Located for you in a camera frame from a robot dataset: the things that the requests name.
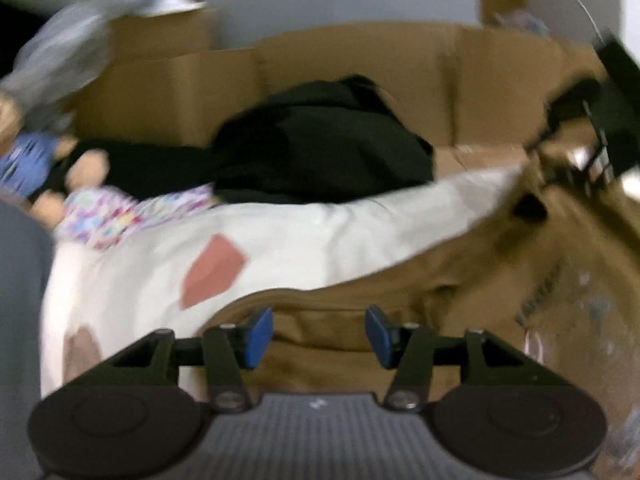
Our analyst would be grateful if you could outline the white bear print blanket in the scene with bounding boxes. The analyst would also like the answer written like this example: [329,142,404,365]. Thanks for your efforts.
[40,165,527,402]

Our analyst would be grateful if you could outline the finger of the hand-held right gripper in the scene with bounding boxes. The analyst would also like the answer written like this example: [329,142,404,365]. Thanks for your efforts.
[526,77,603,154]
[515,152,615,222]

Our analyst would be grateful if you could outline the brown printed t-shirt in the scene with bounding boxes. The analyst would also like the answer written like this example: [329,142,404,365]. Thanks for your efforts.
[202,152,640,480]

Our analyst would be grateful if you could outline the colourful patterned cloth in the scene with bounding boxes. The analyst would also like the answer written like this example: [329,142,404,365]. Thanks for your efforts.
[54,182,217,252]

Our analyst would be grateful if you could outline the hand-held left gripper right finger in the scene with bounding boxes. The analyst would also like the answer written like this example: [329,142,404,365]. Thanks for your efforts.
[363,304,539,414]

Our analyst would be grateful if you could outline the brown cardboard sheet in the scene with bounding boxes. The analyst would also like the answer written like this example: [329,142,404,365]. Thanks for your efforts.
[75,7,612,182]

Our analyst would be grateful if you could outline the grey padded duvet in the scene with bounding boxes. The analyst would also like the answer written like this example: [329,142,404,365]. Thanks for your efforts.
[0,200,57,480]

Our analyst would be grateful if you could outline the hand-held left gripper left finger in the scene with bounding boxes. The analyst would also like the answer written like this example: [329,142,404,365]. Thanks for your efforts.
[101,306,275,414]

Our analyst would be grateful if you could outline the crumpled black clothes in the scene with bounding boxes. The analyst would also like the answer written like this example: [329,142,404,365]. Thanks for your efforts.
[210,75,436,206]

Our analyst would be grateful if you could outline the white cable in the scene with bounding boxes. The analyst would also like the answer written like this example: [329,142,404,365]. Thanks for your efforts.
[531,0,607,42]

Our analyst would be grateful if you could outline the clear plastic bag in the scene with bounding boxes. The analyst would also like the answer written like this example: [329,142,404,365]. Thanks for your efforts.
[0,2,117,127]

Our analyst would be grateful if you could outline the flat black cloth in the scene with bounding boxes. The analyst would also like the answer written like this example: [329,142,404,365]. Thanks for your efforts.
[30,137,221,202]

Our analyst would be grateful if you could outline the teddy bear in blue shirt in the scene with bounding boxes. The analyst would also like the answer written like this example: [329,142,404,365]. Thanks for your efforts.
[0,95,112,227]

